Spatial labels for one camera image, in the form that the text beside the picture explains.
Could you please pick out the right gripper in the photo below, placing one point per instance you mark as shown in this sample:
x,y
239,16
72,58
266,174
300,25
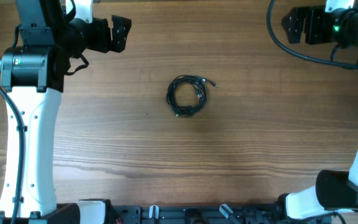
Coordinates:
x,y
305,27

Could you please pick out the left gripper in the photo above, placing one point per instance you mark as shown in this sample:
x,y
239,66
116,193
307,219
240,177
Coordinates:
x,y
102,43

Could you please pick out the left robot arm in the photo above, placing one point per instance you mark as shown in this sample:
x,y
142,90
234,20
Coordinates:
x,y
33,69

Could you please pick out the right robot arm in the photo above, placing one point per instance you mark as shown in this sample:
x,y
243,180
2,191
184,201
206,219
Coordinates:
x,y
324,141

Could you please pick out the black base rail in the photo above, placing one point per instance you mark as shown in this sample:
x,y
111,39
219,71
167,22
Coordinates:
x,y
223,214

